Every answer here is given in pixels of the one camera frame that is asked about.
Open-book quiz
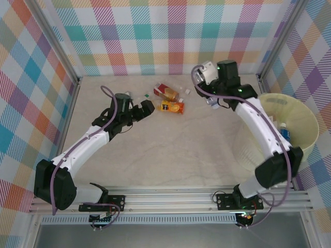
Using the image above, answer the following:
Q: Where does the green cap clear bottle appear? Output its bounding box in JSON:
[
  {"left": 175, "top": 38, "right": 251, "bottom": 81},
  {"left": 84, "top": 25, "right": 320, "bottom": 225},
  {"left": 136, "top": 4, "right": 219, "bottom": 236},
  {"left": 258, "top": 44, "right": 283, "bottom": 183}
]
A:
[{"left": 136, "top": 92, "right": 152, "bottom": 103}]

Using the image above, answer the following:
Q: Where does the blue label water bottle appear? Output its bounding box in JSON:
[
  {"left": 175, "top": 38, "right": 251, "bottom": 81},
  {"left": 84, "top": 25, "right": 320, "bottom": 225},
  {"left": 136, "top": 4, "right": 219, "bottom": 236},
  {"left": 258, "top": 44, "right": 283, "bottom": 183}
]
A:
[{"left": 279, "top": 122, "right": 293, "bottom": 143}]

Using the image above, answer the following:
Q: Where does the pale yellow plastic bin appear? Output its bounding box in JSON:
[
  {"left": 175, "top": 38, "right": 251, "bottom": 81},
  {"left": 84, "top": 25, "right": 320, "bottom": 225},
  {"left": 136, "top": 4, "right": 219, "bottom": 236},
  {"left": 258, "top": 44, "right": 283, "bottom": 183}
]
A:
[{"left": 233, "top": 92, "right": 320, "bottom": 173}]

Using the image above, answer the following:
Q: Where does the aluminium side beam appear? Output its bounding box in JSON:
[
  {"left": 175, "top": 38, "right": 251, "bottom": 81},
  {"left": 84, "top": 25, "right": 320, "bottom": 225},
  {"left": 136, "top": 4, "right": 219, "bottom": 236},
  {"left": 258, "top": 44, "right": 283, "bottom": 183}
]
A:
[
  {"left": 46, "top": 77, "right": 82, "bottom": 194},
  {"left": 258, "top": 73, "right": 269, "bottom": 91}
]

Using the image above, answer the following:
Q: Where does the red label juice bottle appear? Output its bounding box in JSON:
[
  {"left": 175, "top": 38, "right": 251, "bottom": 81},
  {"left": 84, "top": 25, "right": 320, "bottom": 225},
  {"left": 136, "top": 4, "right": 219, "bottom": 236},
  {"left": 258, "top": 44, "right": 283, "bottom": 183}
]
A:
[{"left": 153, "top": 82, "right": 184, "bottom": 102}]

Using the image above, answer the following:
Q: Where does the clear unlabelled plastic bottle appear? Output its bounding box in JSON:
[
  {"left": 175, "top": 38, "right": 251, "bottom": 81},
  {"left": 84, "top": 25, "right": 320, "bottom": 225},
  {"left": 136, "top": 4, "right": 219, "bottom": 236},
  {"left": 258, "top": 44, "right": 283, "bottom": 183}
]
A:
[{"left": 169, "top": 84, "right": 191, "bottom": 94}]

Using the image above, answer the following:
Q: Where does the orange juice label bottle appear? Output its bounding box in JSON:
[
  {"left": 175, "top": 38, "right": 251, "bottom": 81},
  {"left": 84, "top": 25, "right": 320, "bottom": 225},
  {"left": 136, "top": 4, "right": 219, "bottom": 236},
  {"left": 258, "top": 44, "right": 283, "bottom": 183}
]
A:
[{"left": 160, "top": 100, "right": 186, "bottom": 115}]

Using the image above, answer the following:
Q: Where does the small control circuit board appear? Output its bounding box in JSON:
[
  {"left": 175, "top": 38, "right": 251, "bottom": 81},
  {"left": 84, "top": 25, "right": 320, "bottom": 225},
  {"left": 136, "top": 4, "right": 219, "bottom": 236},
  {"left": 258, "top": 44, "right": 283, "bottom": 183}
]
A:
[
  {"left": 88, "top": 212, "right": 116, "bottom": 224},
  {"left": 236, "top": 211, "right": 257, "bottom": 223}
]

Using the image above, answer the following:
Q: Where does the grey metal base panel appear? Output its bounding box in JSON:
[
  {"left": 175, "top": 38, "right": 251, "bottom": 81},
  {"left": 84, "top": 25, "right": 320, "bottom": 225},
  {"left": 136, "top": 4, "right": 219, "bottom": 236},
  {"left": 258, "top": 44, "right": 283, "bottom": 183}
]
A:
[{"left": 33, "top": 224, "right": 311, "bottom": 248}]

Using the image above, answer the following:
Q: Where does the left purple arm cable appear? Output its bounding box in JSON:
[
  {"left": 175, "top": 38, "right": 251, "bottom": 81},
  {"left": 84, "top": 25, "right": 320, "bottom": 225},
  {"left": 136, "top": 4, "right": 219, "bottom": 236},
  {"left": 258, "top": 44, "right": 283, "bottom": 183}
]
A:
[{"left": 50, "top": 85, "right": 121, "bottom": 229}]

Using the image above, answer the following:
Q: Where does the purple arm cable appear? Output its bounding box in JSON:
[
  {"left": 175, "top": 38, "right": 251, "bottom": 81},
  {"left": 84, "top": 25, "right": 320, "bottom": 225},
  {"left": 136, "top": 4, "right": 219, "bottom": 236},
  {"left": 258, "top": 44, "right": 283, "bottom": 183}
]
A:
[
  {"left": 190, "top": 64, "right": 292, "bottom": 229},
  {"left": 50, "top": 85, "right": 121, "bottom": 229}
]

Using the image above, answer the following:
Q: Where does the aluminium frame post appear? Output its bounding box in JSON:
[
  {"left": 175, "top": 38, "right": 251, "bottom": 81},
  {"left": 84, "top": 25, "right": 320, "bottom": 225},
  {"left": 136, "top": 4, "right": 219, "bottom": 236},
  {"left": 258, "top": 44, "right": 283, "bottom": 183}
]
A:
[
  {"left": 25, "top": 0, "right": 81, "bottom": 86},
  {"left": 258, "top": 0, "right": 309, "bottom": 81}
]

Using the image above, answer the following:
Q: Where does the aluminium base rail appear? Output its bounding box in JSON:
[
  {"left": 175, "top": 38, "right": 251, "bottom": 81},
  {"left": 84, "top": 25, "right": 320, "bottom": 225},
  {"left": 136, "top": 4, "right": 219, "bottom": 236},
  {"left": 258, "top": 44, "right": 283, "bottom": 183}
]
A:
[{"left": 28, "top": 185, "right": 312, "bottom": 215}]

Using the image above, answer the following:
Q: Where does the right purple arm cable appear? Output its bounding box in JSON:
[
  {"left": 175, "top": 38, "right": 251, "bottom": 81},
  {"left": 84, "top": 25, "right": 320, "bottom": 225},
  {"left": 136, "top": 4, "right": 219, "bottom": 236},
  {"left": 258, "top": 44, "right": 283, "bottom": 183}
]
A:
[{"left": 190, "top": 64, "right": 292, "bottom": 229}]

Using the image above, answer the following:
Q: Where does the white slotted cable duct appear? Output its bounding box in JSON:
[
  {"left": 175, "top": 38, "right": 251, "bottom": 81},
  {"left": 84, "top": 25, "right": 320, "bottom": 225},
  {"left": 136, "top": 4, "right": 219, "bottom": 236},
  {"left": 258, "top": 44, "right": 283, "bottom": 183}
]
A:
[{"left": 40, "top": 215, "right": 238, "bottom": 225}]

